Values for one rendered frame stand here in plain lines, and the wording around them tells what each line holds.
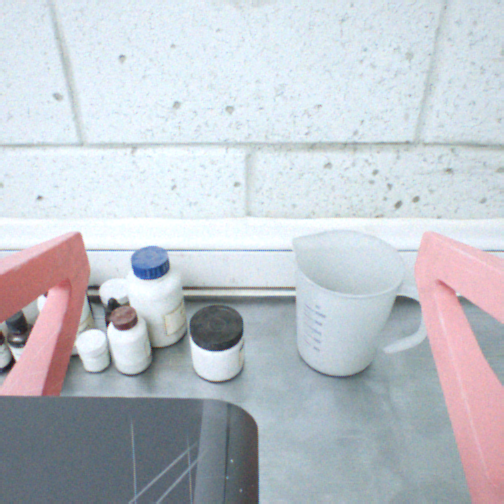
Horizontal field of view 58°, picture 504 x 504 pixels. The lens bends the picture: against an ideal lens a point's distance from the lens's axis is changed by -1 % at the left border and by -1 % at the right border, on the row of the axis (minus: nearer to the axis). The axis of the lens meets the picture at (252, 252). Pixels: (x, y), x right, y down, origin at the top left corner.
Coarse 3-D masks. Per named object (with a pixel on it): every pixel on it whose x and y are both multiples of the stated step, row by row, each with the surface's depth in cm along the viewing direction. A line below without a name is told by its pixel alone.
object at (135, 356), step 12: (120, 312) 56; (132, 312) 56; (120, 324) 55; (132, 324) 55; (144, 324) 57; (108, 336) 56; (120, 336) 55; (132, 336) 55; (144, 336) 57; (120, 348) 56; (132, 348) 56; (144, 348) 58; (120, 360) 57; (132, 360) 57; (144, 360) 59; (132, 372) 59
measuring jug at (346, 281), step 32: (320, 256) 60; (352, 256) 61; (384, 256) 57; (320, 288) 50; (352, 288) 63; (384, 288) 59; (416, 288) 51; (320, 320) 53; (352, 320) 51; (384, 320) 54; (320, 352) 57; (352, 352) 55
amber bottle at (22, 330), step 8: (8, 320) 54; (16, 320) 55; (24, 320) 56; (8, 328) 55; (16, 328) 55; (24, 328) 56; (32, 328) 57; (8, 336) 56; (16, 336) 56; (24, 336) 56; (16, 344) 56; (24, 344) 56; (16, 352) 57; (16, 360) 58
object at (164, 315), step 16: (144, 256) 58; (160, 256) 58; (144, 272) 56; (160, 272) 57; (176, 272) 60; (128, 288) 58; (144, 288) 57; (160, 288) 57; (176, 288) 59; (144, 304) 58; (160, 304) 58; (176, 304) 60; (144, 320) 60; (160, 320) 60; (176, 320) 61; (160, 336) 61; (176, 336) 63
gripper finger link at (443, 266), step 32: (448, 256) 11; (480, 256) 10; (448, 288) 12; (480, 288) 10; (448, 320) 11; (448, 352) 11; (480, 352) 11; (448, 384) 11; (480, 384) 11; (480, 416) 10; (480, 448) 10; (480, 480) 10
